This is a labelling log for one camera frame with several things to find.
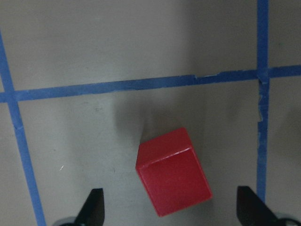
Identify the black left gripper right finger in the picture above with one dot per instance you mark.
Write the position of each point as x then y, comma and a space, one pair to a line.
251, 210

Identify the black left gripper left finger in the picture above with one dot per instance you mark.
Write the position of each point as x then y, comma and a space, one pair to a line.
92, 212

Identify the red wooden block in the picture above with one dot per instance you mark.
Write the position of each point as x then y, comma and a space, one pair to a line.
170, 172

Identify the brown paper table cover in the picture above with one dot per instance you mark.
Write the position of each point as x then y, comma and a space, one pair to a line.
91, 141

